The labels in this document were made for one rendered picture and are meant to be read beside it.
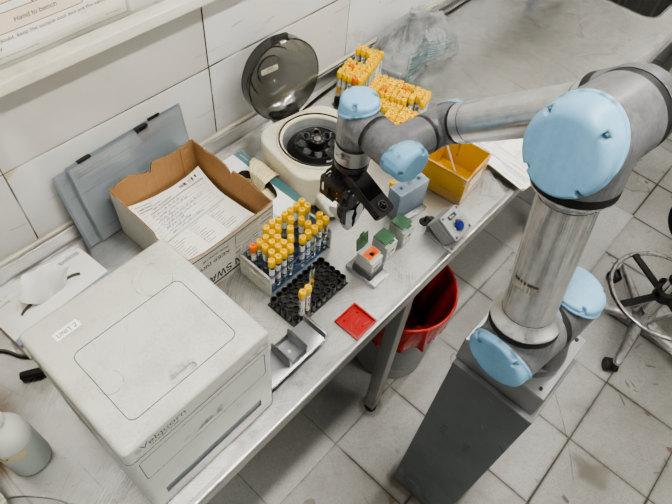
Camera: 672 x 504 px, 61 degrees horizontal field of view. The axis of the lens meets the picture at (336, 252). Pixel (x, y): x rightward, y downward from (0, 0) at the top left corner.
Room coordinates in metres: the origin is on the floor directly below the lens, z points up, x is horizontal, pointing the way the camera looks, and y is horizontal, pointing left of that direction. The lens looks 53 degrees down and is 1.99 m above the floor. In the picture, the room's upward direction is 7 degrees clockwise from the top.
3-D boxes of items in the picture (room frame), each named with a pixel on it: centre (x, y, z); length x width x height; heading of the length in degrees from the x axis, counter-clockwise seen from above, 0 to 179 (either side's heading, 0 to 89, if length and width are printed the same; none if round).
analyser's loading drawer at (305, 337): (0.52, 0.08, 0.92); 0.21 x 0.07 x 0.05; 143
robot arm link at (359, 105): (0.84, -0.01, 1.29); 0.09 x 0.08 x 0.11; 45
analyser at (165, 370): (0.42, 0.27, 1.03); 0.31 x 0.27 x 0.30; 143
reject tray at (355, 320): (0.65, -0.06, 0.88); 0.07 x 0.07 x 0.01; 53
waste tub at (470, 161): (1.13, -0.29, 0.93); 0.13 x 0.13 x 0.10; 58
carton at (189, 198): (0.84, 0.34, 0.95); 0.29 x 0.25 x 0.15; 53
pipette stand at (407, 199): (1.01, -0.16, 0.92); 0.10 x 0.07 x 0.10; 135
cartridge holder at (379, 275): (0.79, -0.08, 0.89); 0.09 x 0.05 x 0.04; 54
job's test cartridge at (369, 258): (0.79, -0.08, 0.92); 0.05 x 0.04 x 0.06; 54
